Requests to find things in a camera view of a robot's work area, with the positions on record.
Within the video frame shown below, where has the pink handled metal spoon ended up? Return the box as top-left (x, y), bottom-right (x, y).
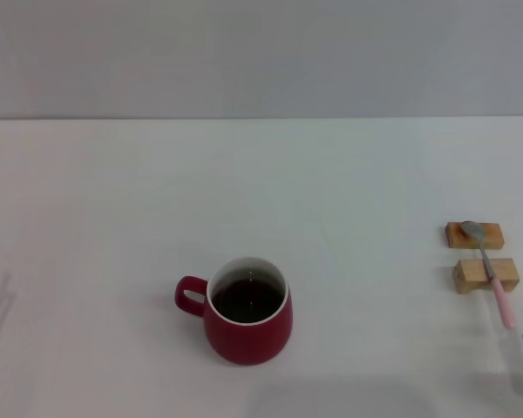
top-left (460, 220), bottom-right (517, 330)

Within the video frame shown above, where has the red ceramic coffee cup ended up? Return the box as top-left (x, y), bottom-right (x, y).
top-left (174, 256), bottom-right (295, 367)

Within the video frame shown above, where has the notched pale wooden block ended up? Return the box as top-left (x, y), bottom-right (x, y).
top-left (452, 257), bottom-right (520, 295)

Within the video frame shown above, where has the wooden block with orange stain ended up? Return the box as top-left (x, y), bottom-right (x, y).
top-left (445, 221), bottom-right (505, 251)

